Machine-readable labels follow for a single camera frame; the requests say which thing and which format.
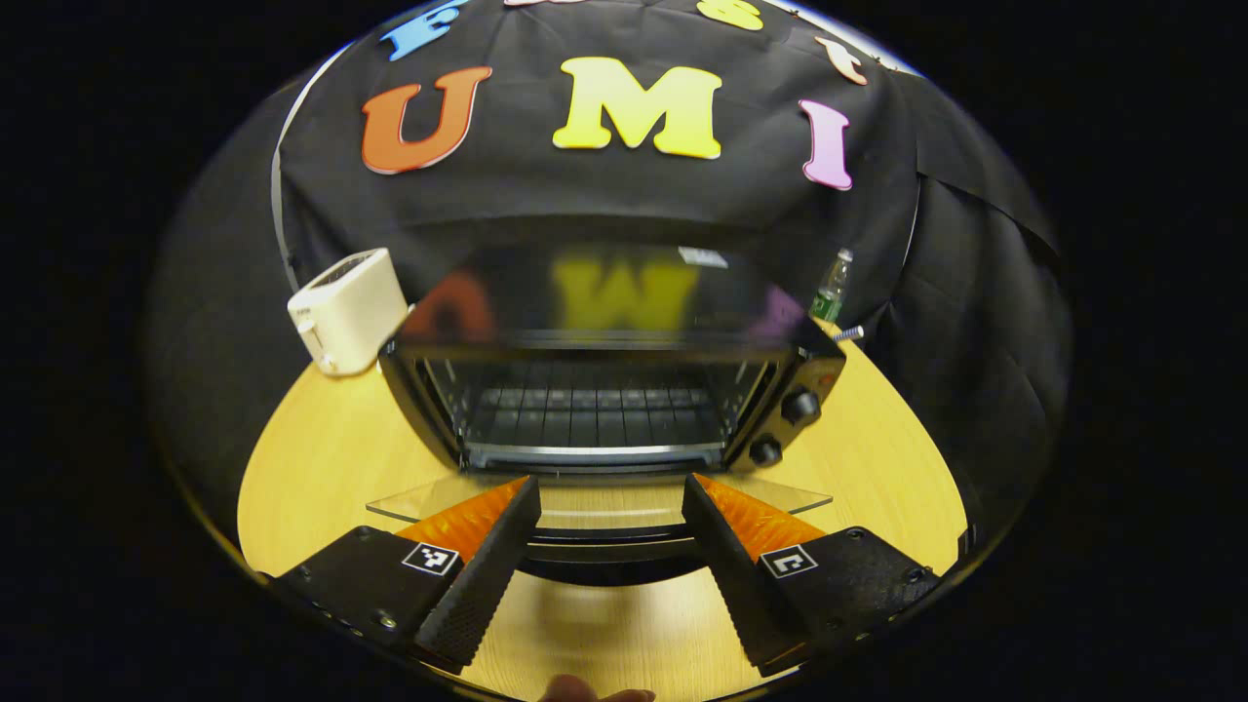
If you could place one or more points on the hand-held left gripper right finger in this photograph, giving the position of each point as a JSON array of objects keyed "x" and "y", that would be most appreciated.
[{"x": 726, "y": 565}]

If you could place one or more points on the white toaster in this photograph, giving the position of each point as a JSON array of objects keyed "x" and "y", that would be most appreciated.
[{"x": 351, "y": 312}]

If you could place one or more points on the green plastic bottle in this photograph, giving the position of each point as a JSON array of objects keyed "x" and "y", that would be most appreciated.
[{"x": 831, "y": 292}]

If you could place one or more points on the black electric oven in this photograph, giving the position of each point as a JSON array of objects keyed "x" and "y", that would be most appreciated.
[{"x": 604, "y": 409}]

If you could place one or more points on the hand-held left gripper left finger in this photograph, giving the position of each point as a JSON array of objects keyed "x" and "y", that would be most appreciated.
[{"x": 483, "y": 575}]

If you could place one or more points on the black backdrop cloth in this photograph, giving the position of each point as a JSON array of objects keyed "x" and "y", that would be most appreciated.
[{"x": 975, "y": 341}]

